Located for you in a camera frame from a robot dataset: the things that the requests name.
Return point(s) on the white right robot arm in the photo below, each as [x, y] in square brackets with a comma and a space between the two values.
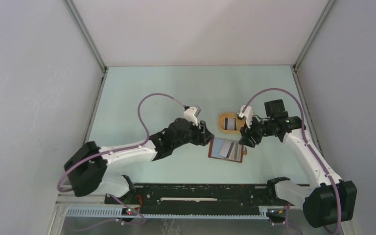
[328, 199]

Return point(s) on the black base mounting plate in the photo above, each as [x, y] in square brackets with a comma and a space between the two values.
[213, 207]

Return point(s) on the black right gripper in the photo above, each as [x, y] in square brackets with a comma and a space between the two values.
[246, 139]

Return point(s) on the orange plastic tray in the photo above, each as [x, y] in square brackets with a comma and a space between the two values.
[221, 120]

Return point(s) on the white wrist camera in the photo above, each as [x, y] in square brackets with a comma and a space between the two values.
[191, 114]
[246, 114]

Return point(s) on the brown leather card holder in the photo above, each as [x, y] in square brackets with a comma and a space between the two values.
[215, 146]

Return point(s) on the silver VIP card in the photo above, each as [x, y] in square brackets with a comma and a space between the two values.
[232, 123]

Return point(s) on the grey card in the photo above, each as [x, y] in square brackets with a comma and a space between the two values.
[235, 152]

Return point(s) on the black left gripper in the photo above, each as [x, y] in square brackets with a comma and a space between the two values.
[202, 136]

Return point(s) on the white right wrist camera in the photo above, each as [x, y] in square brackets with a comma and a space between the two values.
[246, 114]

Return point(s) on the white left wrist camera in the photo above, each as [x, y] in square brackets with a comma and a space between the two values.
[191, 114]

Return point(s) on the white cable duct strip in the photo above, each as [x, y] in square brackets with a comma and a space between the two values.
[117, 212]

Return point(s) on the aluminium frame rail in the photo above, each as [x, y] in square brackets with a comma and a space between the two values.
[252, 194]

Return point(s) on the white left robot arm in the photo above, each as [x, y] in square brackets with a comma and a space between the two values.
[94, 169]

